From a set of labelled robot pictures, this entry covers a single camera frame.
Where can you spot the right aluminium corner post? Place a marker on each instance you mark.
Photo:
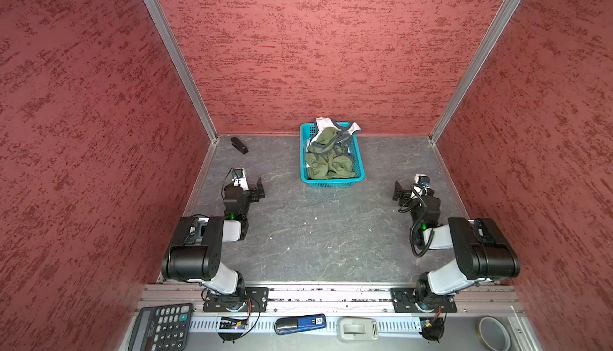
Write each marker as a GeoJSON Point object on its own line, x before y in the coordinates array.
{"type": "Point", "coordinates": [488, 42]}

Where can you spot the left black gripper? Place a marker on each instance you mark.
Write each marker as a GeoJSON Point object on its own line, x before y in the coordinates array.
{"type": "Point", "coordinates": [254, 191]}

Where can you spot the left small circuit board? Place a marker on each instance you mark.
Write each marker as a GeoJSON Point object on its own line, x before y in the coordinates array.
{"type": "Point", "coordinates": [233, 325]}

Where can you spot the olive green tank top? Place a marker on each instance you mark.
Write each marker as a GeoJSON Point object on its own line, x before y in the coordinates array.
{"type": "Point", "coordinates": [328, 156]}

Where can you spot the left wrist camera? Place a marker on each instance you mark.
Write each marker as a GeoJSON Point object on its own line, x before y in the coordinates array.
{"type": "Point", "coordinates": [239, 179]}

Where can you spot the grey tape dispenser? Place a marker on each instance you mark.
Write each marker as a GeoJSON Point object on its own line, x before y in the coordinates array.
{"type": "Point", "coordinates": [357, 329]}

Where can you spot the small circuit board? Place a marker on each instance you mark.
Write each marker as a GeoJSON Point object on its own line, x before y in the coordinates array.
{"type": "Point", "coordinates": [233, 325]}
{"type": "Point", "coordinates": [425, 322]}

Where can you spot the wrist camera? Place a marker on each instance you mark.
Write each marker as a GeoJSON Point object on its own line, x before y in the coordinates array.
{"type": "Point", "coordinates": [239, 179]}
{"type": "Point", "coordinates": [422, 180]}

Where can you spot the blue black utility knife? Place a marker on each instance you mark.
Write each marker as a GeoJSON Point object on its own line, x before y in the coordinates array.
{"type": "Point", "coordinates": [300, 324]}

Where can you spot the teal plastic basket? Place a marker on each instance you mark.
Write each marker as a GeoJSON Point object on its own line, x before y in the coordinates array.
{"type": "Point", "coordinates": [307, 132]}

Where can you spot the aluminium front rail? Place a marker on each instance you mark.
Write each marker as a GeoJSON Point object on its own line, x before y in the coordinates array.
{"type": "Point", "coordinates": [353, 299]}

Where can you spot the grey tape roll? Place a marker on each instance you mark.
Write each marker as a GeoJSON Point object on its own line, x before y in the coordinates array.
{"type": "Point", "coordinates": [493, 335]}

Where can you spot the aluminium corner post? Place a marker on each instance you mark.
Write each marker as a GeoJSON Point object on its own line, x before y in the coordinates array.
{"type": "Point", "coordinates": [164, 29]}
{"type": "Point", "coordinates": [488, 42]}

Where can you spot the right small circuit board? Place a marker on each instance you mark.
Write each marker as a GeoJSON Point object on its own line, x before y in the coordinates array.
{"type": "Point", "coordinates": [425, 322]}

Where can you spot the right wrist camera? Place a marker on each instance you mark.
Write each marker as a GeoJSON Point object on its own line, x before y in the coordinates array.
{"type": "Point", "coordinates": [422, 180]}

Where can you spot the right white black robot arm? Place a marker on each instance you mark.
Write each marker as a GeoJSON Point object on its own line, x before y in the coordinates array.
{"type": "Point", "coordinates": [481, 252]}

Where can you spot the left aluminium corner post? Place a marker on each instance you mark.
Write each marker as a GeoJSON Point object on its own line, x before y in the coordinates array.
{"type": "Point", "coordinates": [164, 29]}

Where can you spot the black calculator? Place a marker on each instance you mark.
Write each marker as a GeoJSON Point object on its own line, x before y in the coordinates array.
{"type": "Point", "coordinates": [161, 328]}

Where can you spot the white grey-trimmed tank top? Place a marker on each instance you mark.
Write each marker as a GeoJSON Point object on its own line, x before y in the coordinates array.
{"type": "Point", "coordinates": [322, 123]}

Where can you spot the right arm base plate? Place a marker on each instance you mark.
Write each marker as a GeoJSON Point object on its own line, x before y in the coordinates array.
{"type": "Point", "coordinates": [414, 301]}

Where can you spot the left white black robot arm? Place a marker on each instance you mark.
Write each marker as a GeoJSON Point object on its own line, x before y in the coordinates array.
{"type": "Point", "coordinates": [194, 252]}

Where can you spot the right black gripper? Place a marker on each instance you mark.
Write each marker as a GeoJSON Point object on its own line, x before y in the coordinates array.
{"type": "Point", "coordinates": [406, 195]}

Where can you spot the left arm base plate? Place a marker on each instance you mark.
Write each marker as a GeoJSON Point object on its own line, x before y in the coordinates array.
{"type": "Point", "coordinates": [254, 299]}

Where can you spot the small black stapler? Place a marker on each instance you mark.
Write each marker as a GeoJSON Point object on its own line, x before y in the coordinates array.
{"type": "Point", "coordinates": [239, 145]}

